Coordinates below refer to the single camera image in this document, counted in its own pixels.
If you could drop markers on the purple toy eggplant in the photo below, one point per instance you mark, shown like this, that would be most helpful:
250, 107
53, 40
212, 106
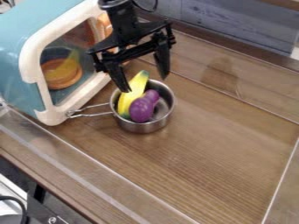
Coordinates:
144, 106

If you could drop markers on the yellow toy banana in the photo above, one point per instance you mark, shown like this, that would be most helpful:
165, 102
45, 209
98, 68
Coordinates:
138, 88

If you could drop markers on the silver metal pot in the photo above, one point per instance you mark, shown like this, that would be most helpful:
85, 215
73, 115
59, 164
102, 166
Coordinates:
160, 119

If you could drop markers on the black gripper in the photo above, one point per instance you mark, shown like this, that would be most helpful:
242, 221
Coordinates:
131, 41

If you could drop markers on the blue toy microwave oven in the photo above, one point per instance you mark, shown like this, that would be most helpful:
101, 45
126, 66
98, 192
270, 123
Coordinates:
43, 30

